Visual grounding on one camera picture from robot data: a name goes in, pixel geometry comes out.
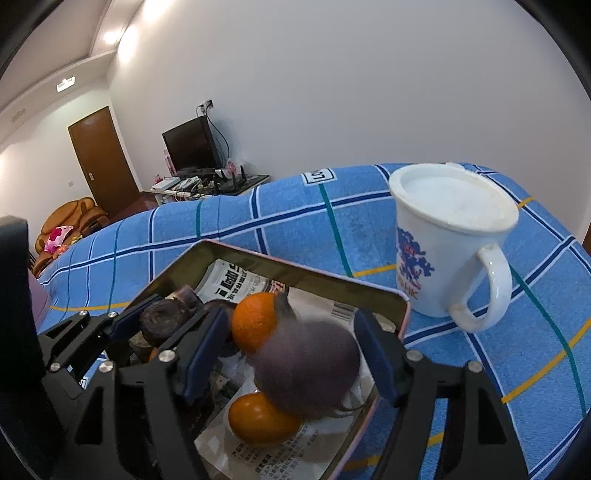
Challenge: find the orange brown sofa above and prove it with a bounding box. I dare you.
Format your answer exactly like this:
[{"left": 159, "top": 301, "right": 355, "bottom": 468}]
[{"left": 28, "top": 198, "right": 112, "bottom": 278}]

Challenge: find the blue plaid blanket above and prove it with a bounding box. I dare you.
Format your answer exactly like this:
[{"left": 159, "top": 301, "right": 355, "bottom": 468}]
[{"left": 28, "top": 161, "right": 591, "bottom": 480}]

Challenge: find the black router with antennas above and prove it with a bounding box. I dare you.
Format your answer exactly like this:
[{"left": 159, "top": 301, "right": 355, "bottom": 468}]
[{"left": 215, "top": 165, "right": 250, "bottom": 191}]

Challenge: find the white mug with blue print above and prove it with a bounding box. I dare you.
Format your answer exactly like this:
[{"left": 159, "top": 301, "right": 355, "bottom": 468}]
[{"left": 388, "top": 162, "right": 520, "bottom": 333}]

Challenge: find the lilac thermos bottle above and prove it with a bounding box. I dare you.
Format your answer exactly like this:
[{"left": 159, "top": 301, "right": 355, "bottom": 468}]
[{"left": 28, "top": 272, "right": 49, "bottom": 334}]

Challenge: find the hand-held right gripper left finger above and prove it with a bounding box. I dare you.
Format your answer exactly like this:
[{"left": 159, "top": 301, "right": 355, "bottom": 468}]
[{"left": 69, "top": 305, "right": 232, "bottom": 480}]

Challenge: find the white television stand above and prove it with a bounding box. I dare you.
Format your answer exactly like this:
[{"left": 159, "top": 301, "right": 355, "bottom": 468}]
[{"left": 142, "top": 172, "right": 271, "bottom": 207}]

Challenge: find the round purple radish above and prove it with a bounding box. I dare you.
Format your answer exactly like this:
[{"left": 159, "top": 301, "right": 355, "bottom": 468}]
[{"left": 252, "top": 295, "right": 370, "bottom": 421}]

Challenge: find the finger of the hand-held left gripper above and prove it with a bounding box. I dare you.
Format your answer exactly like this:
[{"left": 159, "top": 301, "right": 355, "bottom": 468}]
[
  {"left": 78, "top": 296, "right": 162, "bottom": 342},
  {"left": 38, "top": 316, "right": 109, "bottom": 402}
]

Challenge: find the pink tin box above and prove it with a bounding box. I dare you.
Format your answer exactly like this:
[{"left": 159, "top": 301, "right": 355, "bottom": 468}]
[{"left": 99, "top": 239, "right": 411, "bottom": 480}]

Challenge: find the pink floral cushion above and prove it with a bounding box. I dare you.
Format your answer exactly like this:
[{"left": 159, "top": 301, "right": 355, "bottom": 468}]
[{"left": 44, "top": 226, "right": 75, "bottom": 254}]

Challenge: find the black flat television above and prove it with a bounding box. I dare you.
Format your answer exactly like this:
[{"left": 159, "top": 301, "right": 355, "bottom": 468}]
[{"left": 161, "top": 116, "right": 221, "bottom": 171}]

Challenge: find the black power cable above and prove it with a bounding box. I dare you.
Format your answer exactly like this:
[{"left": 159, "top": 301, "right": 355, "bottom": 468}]
[{"left": 205, "top": 107, "right": 232, "bottom": 169}]

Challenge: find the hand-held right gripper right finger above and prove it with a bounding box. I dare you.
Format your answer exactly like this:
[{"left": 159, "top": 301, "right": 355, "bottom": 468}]
[{"left": 353, "top": 308, "right": 529, "bottom": 480}]

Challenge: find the brown wooden door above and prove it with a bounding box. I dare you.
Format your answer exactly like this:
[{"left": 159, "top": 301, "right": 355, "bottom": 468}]
[{"left": 68, "top": 106, "right": 140, "bottom": 220}]

